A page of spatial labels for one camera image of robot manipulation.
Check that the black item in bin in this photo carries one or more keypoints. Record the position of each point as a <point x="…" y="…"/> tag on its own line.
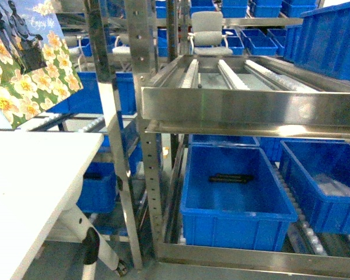
<point x="231" y="178"/>

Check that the grey office chair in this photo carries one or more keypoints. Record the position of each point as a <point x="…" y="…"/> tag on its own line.
<point x="206" y="37"/>

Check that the flower gift bag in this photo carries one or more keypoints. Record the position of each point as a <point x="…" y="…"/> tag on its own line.
<point x="36" y="68"/>

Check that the white table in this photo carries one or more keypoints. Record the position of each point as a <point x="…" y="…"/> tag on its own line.
<point x="40" y="172"/>

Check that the steel rack upright post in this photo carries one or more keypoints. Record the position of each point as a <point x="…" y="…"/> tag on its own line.
<point x="141" y="22"/>

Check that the stainless steel shelf front rail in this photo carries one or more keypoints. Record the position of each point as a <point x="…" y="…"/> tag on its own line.
<point x="247" y="112"/>

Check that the blue bin with black item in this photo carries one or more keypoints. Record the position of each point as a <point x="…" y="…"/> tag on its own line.
<point x="253" y="216"/>

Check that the blue bin lower right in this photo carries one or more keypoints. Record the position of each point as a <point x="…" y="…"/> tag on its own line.
<point x="318" y="175"/>

